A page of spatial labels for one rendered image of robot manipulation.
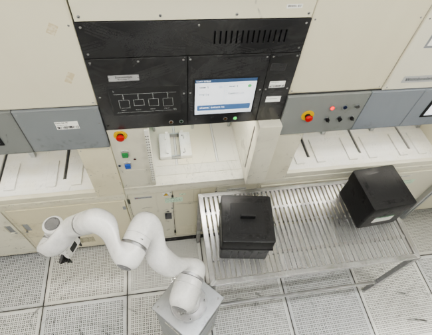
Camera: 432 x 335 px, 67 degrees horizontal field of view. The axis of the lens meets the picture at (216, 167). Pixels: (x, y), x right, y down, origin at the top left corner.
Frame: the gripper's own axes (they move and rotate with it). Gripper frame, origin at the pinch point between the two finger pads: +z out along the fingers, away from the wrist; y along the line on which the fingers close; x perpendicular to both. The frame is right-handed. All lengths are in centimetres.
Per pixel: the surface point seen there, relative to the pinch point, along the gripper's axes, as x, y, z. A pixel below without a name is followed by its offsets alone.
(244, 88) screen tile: -61, 76, -61
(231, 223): -71, 40, 0
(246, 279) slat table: -87, 22, 25
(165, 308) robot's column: -49, -6, 25
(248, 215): -78, 46, -3
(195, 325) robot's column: -67, -9, 25
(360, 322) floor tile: -182, 43, 102
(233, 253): -76, 31, 17
